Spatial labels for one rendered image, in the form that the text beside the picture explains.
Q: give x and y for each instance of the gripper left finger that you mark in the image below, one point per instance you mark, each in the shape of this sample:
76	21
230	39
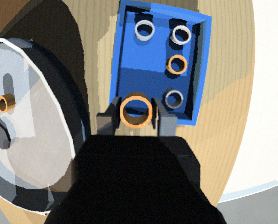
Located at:
107	122

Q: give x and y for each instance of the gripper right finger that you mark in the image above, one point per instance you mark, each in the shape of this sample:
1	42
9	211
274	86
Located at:
165	124

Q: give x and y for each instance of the blue open-top crate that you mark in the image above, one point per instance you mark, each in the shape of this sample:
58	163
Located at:
140	66

